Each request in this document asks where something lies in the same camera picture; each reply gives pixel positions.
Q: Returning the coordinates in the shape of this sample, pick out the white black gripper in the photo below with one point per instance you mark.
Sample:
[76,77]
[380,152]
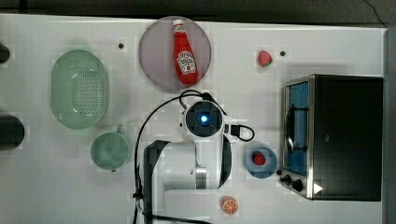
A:
[233,129]

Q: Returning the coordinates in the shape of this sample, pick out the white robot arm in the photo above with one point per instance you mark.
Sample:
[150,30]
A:
[203,161]

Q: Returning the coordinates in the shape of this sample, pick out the black silver toaster oven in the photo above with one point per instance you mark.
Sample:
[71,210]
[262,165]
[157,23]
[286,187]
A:
[332,138]

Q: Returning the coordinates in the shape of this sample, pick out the red strawberry in bowl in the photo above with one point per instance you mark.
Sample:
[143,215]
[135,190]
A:
[258,158]

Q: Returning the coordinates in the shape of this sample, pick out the blue small bowl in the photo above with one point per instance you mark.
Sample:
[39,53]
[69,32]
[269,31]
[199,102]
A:
[265,170]

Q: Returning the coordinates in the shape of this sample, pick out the red toy strawberry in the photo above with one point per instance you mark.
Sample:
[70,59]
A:
[264,58]

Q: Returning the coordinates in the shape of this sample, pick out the red ketchup bottle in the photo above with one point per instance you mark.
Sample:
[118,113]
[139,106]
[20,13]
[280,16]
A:
[184,59]

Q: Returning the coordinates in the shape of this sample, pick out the orange slice toy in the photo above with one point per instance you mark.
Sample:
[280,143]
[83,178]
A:
[229,205]

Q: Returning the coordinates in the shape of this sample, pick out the grey round plate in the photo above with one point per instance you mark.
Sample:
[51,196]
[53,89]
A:
[156,52]

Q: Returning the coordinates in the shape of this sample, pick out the green mug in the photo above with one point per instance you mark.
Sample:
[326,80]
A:
[109,151]

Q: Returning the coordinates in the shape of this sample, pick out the green plastic colander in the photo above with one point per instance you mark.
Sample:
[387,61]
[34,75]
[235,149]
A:
[79,89]

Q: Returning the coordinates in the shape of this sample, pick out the black round pan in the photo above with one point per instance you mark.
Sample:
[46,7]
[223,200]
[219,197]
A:
[11,132]

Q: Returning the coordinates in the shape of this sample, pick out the black cylinder cup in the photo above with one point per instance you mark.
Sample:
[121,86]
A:
[4,53]

